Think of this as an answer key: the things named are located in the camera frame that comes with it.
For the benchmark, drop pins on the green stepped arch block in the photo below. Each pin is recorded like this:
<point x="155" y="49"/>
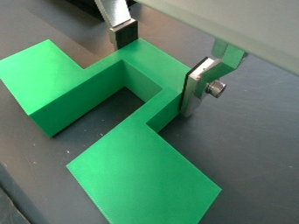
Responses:
<point x="136" y="177"/>

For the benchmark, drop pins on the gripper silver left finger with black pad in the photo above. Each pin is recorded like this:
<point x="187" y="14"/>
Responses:
<point x="121" y="26"/>

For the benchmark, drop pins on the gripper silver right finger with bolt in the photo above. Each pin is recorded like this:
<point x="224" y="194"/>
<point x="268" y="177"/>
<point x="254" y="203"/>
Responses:
<point x="202" y="80"/>

